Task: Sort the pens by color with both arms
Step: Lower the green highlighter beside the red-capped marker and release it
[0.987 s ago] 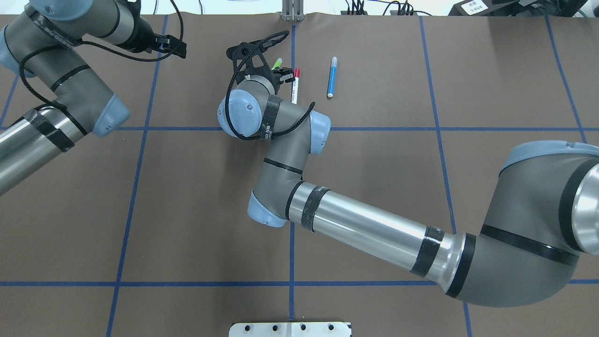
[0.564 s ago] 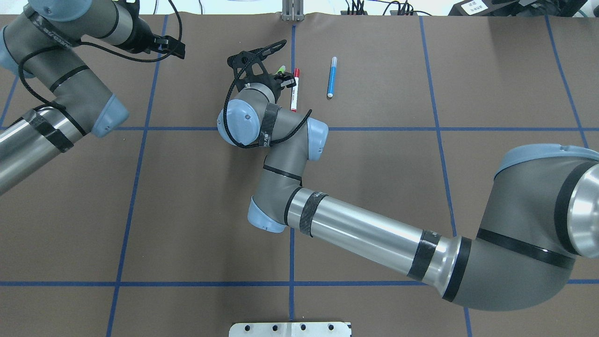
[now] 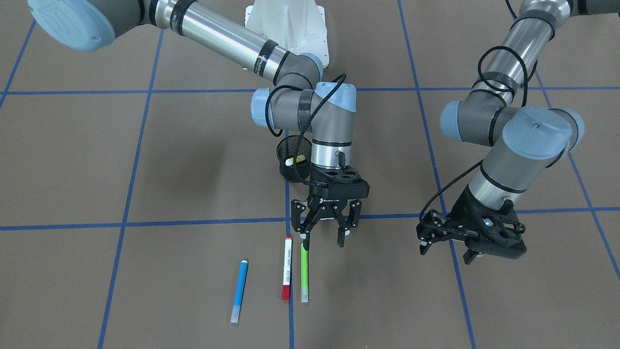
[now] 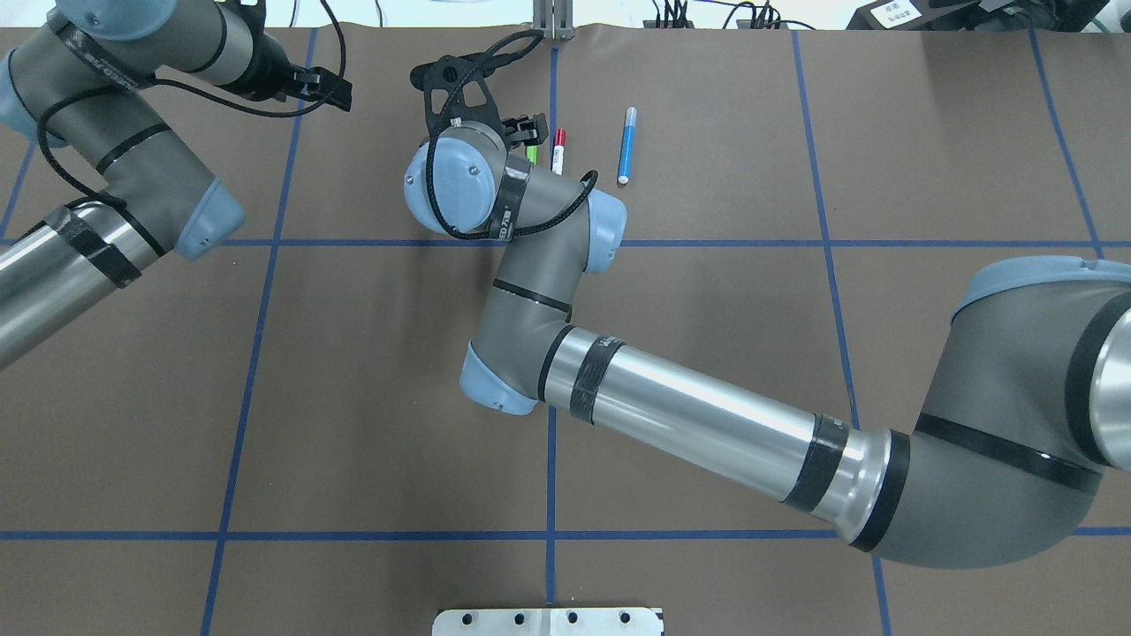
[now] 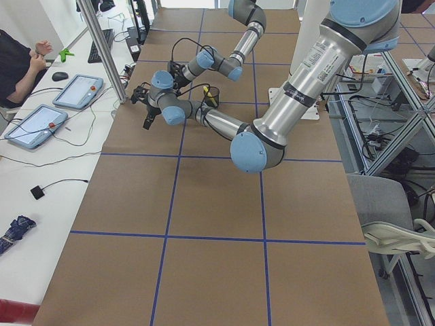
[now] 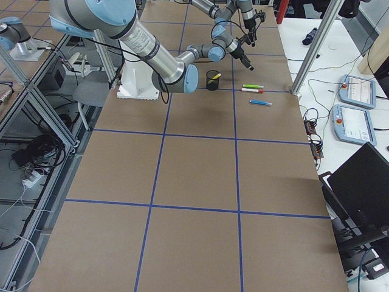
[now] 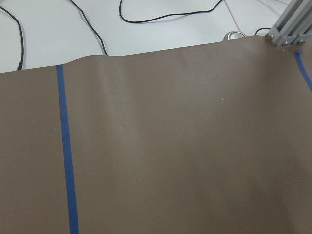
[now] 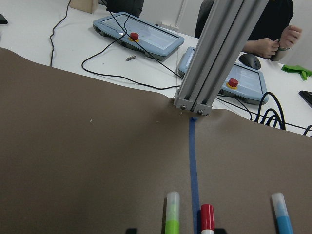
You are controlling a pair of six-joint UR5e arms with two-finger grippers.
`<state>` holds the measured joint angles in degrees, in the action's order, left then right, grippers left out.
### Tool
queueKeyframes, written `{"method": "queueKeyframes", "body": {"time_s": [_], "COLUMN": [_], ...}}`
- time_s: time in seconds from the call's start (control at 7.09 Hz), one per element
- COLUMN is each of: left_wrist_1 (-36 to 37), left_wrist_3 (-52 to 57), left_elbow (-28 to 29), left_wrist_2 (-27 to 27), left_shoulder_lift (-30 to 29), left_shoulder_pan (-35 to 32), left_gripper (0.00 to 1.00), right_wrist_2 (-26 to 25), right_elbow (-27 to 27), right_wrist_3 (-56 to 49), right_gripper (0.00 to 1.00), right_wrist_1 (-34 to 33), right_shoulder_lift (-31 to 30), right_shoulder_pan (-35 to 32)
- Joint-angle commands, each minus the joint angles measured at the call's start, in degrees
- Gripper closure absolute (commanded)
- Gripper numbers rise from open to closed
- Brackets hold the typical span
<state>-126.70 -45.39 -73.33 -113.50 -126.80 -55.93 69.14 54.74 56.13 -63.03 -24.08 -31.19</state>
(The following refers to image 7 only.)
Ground aluminium frame post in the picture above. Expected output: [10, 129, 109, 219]
[265, 0, 312, 47]

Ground brown table mat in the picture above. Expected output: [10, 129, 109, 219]
[0, 36, 312, 234]

